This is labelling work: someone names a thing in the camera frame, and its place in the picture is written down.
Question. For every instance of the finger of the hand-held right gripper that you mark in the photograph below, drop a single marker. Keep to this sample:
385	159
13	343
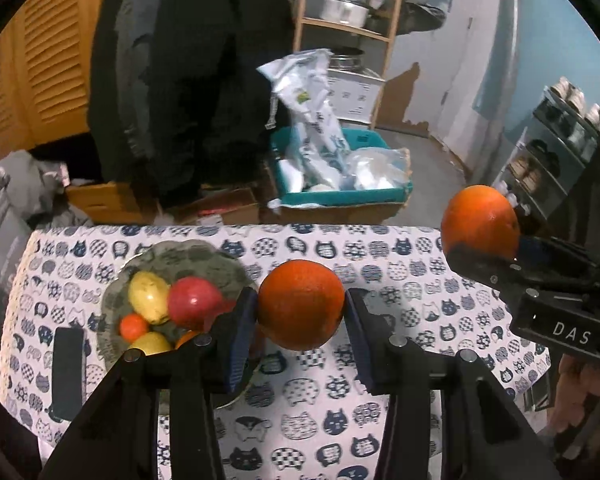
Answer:
480	267
530	250

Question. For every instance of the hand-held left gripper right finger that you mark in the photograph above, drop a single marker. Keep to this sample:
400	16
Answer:
360	340

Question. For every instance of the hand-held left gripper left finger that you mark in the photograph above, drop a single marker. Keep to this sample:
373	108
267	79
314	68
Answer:
242	335

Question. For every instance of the large orange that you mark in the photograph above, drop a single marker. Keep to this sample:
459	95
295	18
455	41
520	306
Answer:
480	220
186	339
300	300

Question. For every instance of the red apple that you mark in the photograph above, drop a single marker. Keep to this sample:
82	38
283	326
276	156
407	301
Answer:
195	302

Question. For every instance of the green patterned glass bowl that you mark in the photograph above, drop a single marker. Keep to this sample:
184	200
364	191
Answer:
190	260

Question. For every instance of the yellow lemon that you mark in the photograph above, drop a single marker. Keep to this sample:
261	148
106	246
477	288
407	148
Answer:
150	344

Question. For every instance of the yellow mango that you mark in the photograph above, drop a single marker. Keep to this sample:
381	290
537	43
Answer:
147	292

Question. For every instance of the small tangerine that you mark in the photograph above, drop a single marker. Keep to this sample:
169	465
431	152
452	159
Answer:
134	326

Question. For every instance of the person's right hand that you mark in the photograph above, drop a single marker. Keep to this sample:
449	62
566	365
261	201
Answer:
580	385

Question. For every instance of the metal shoe rack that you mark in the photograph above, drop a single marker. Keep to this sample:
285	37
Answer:
555	170

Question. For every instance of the cat print tablecloth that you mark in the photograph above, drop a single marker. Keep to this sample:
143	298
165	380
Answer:
305	410

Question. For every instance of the cardboard box with red contents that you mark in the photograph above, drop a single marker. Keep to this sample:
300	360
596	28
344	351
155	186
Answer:
220	210

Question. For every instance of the large cardboard box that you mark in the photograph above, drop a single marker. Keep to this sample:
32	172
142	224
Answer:
330	214

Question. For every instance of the clear plastic bag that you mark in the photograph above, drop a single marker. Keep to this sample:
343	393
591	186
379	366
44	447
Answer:
380	167

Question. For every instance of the teal plastic bin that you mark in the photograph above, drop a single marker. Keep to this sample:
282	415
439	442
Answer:
340	197

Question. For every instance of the rows of shoes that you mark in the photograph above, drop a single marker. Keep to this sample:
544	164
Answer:
570	92

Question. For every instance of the black smartphone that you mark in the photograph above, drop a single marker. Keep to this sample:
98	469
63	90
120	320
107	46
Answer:
67	375

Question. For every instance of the wooden drawer box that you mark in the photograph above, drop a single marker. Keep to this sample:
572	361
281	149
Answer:
105	202

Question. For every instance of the white door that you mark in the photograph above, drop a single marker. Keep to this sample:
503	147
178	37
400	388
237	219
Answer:
475	60

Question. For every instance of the white plastic basket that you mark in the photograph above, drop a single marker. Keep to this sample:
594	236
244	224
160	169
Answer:
355	97

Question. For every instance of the white patterned plastic bag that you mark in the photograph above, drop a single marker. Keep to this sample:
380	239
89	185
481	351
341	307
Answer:
310	125

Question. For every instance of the steel pot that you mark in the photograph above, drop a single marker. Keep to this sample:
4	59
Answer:
347	60

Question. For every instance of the grey tote bag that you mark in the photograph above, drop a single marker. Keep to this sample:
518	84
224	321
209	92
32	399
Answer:
5	250

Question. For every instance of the black hanging coat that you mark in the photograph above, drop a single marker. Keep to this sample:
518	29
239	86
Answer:
195	85

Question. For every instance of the dark wok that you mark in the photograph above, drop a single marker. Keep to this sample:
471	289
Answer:
415	17

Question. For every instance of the grey clothes pile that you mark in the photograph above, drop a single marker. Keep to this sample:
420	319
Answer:
25	175

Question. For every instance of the wooden shelf unit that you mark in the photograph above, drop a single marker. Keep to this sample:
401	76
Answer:
330	25

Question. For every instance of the white cooking pot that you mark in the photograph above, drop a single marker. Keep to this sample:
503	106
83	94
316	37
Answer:
345	10

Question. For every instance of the grey hanging jacket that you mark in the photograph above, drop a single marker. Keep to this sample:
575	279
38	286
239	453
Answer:
130	60

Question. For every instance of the wooden louvered wardrobe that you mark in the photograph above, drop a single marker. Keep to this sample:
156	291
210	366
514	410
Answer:
45	60

